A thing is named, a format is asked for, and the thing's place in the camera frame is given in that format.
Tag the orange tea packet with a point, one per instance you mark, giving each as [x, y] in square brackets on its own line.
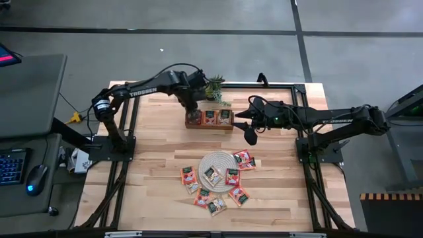
[209, 117]
[239, 196]
[252, 166]
[202, 197]
[188, 175]

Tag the wooden three-compartment box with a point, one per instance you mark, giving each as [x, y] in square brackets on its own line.
[211, 127]

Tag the potted succulent plant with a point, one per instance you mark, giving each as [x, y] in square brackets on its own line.
[216, 89]

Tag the black frame bracket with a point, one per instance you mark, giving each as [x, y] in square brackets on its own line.
[262, 79]

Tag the yellow power plug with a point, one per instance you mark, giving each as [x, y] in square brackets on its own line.
[75, 118]

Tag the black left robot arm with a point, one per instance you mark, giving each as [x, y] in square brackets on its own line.
[148, 88]

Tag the dark metal stand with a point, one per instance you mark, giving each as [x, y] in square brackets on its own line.
[404, 158]

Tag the backlit black keyboard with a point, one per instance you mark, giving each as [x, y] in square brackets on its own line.
[11, 167]

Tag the screen with red stripe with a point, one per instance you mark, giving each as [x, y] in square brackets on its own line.
[8, 56]

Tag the black computer mouse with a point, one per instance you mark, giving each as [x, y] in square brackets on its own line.
[36, 180]

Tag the black case with orange stripes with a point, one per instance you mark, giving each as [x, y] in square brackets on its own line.
[390, 218]

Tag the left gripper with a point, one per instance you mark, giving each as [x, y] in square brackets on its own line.
[194, 97]

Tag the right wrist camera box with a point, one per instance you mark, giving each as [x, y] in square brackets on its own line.
[257, 105]

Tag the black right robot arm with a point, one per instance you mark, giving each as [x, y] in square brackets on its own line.
[330, 119]

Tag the silver metal bracket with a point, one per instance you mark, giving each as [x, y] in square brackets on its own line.
[123, 234]
[307, 235]

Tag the red tea packet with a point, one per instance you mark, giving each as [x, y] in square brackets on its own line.
[232, 177]
[243, 156]

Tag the grey side desk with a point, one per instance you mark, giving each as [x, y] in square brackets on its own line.
[29, 96]

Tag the black round knob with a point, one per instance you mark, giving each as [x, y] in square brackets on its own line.
[53, 211]

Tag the dark computer desk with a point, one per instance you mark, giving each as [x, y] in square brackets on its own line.
[20, 201]

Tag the white printed carton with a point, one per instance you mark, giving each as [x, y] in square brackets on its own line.
[81, 163]

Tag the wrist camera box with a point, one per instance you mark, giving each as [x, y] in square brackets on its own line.
[198, 78]
[257, 105]

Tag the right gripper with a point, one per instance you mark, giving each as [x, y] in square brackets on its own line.
[269, 122]

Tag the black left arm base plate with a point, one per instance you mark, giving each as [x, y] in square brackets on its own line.
[99, 153]

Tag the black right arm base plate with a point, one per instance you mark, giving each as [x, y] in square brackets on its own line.
[330, 156]

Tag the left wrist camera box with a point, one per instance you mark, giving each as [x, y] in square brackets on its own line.
[198, 78]

